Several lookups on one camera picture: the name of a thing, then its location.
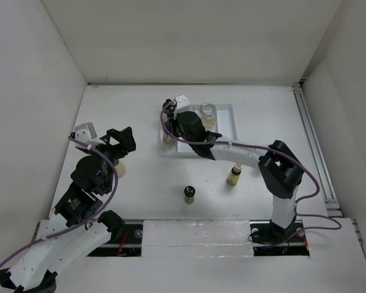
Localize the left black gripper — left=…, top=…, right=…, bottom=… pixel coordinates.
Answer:
left=85, top=126, right=135, bottom=192

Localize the black cap spice bottle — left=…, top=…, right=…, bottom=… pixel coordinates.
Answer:
left=161, top=129, right=176, bottom=145

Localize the cream cap spice bottle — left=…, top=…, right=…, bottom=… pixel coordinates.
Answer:
left=115, top=161, right=126, bottom=178

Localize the wide glass jar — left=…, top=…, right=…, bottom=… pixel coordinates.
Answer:
left=199, top=103, right=217, bottom=128

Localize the yellow liquid bottle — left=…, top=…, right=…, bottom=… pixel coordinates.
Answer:
left=226, top=163, right=242, bottom=186

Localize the black knob spice bottle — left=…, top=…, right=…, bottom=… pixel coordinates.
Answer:
left=162, top=99, right=176, bottom=115

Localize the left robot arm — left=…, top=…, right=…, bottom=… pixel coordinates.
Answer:
left=0, top=123, right=136, bottom=292

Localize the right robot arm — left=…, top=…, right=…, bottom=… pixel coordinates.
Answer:
left=162, top=110, right=304, bottom=241

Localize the white divided tray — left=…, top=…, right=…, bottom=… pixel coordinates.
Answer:
left=159, top=104, right=238, bottom=159

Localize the small black cap bottle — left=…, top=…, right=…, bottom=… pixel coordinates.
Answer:
left=184, top=186, right=196, bottom=204

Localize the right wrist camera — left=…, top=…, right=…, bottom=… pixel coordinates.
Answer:
left=174, top=95, right=190, bottom=113

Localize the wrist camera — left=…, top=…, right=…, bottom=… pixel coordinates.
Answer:
left=174, top=95, right=190, bottom=113
left=70, top=122, right=106, bottom=150

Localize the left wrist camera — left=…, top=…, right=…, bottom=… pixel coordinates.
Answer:
left=70, top=122, right=106, bottom=150

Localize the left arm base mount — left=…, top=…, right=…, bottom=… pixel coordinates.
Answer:
left=88, top=210, right=144, bottom=257

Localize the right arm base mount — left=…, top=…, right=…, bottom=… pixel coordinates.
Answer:
left=247, top=221, right=310, bottom=256

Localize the aluminium rail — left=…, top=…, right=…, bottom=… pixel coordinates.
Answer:
left=292, top=82, right=343, bottom=218

